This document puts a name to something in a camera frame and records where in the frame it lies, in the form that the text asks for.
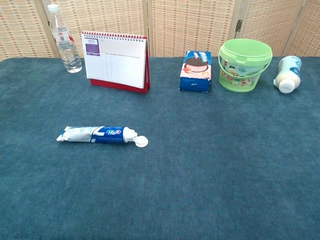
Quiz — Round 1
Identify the white lotion bottle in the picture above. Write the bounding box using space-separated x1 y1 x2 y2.
272 55 303 94

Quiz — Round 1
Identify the blue cookie box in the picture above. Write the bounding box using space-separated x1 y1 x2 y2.
179 50 213 94

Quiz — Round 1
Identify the woven folding screen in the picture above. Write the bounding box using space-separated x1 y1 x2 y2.
0 0 320 60

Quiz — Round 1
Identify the green plastic bucket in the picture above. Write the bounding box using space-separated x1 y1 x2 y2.
218 38 273 93

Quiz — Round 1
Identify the blue white toothpaste tube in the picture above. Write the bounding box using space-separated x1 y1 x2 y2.
56 125 149 150

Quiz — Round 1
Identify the clear plastic water bottle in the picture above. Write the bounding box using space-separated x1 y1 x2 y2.
47 3 83 74

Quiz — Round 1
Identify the blue table cloth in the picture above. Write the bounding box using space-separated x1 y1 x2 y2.
0 56 320 240

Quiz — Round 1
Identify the red spiral desk calendar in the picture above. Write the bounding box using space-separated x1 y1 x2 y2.
81 30 151 94

